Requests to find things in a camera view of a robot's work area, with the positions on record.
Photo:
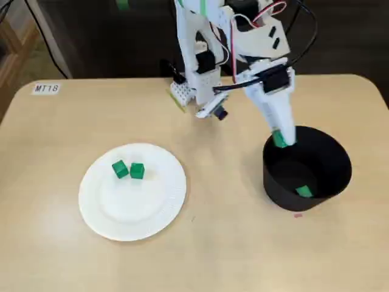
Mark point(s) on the green base plate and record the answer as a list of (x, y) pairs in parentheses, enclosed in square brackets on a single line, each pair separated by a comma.
[(179, 106)]

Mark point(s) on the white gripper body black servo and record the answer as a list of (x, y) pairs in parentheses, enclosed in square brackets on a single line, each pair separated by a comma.
[(275, 81)]

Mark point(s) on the black pot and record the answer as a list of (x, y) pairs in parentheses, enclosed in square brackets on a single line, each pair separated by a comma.
[(304, 202)]

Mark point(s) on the white MT18 label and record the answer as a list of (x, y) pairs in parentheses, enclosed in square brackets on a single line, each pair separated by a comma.
[(46, 88)]

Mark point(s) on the white paper plate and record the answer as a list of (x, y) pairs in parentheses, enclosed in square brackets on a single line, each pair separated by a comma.
[(127, 213)]

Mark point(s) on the green cube block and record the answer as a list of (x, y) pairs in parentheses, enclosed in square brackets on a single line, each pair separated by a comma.
[(137, 171), (304, 191), (278, 140), (120, 169)]

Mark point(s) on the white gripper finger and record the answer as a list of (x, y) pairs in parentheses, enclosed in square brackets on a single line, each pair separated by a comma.
[(276, 112)]

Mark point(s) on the small wrist camera board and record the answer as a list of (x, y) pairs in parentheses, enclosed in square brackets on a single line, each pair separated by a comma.
[(220, 114)]

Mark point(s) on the white metal post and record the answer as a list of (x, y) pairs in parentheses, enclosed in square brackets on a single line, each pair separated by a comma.
[(54, 45)]

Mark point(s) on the wooden shelf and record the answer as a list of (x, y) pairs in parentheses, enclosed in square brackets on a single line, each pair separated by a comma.
[(12, 70)]

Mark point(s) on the green tape piece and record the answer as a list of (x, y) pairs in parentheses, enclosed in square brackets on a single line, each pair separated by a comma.
[(123, 4)]

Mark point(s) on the small pink tape mark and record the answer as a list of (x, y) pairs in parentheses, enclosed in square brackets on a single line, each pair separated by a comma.
[(298, 215)]

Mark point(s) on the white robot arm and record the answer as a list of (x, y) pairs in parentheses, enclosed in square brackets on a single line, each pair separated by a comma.
[(188, 36)]

